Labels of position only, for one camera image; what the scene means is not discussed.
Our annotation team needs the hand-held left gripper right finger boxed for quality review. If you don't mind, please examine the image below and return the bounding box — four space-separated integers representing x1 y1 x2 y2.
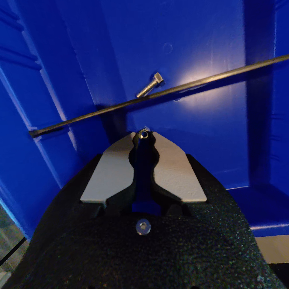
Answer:
151 132 207 202

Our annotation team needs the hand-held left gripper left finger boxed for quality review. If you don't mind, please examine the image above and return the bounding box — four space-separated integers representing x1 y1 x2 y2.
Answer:
81 132 137 202

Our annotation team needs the blue plastic bin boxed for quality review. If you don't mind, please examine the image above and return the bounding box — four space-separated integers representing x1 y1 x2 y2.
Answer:
0 0 289 240

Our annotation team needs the steel bolt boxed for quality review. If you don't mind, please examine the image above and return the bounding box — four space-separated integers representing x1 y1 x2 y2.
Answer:
136 72 164 98

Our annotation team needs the black bin divider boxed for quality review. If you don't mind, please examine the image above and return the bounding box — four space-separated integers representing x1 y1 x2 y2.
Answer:
29 54 289 138

